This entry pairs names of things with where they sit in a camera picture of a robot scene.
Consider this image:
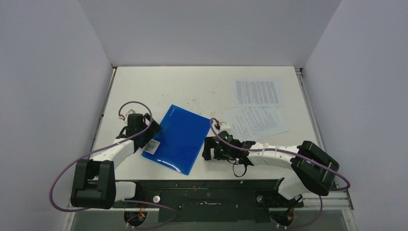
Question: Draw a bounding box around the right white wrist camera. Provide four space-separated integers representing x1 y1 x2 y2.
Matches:
215 120 231 132

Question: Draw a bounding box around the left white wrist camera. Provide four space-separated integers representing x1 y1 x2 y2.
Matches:
118 109 136 121

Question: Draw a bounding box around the aluminium frame rail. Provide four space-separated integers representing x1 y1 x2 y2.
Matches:
295 67 357 231

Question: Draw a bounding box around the blue plastic folder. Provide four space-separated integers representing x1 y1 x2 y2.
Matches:
141 105 210 175

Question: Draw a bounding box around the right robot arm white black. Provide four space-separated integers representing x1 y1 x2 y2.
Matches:
202 131 340 206

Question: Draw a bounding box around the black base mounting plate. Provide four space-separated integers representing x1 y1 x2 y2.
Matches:
113 180 304 223

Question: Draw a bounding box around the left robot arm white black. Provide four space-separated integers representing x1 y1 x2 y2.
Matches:
70 114 162 209

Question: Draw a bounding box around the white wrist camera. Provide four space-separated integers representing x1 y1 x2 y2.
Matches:
118 109 136 121
215 120 231 132

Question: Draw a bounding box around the printed text paper sheet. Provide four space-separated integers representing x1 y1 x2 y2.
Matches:
229 78 285 107

